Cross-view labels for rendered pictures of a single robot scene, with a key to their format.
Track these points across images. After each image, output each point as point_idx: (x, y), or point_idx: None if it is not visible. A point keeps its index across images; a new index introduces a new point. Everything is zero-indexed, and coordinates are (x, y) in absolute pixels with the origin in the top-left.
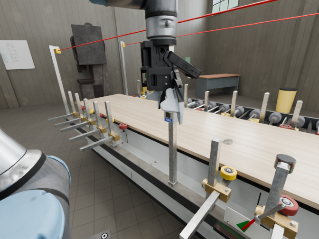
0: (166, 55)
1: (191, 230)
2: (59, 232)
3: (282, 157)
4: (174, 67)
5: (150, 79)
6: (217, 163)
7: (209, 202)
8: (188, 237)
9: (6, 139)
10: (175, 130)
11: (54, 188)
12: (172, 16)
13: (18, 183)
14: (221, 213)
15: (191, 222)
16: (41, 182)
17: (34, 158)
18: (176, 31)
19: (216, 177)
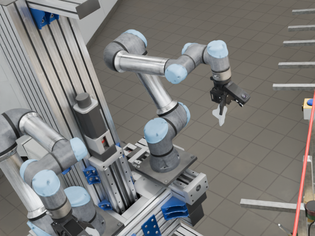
0: (221, 86)
1: (249, 203)
2: (162, 136)
3: (312, 203)
4: (223, 94)
5: (213, 95)
6: (306, 180)
7: (284, 205)
8: (243, 203)
9: (164, 96)
10: (314, 127)
11: (172, 122)
12: (217, 73)
13: (163, 114)
14: (311, 235)
15: (255, 201)
16: (169, 117)
17: (171, 106)
18: (222, 78)
19: (311, 196)
